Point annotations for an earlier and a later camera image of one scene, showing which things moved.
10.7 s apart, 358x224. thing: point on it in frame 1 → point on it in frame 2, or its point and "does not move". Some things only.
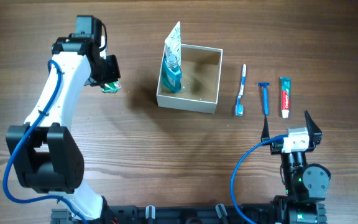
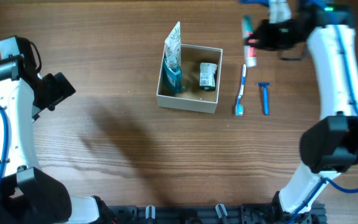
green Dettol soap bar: [111, 87] → [207, 76]
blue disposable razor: [265, 96] does not move
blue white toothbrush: [239, 108] does not move
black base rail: [206, 214] does not move
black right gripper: [314, 133] → [260, 32]
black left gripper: [114, 72] → [61, 86]
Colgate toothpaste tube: [285, 88] → [249, 46]
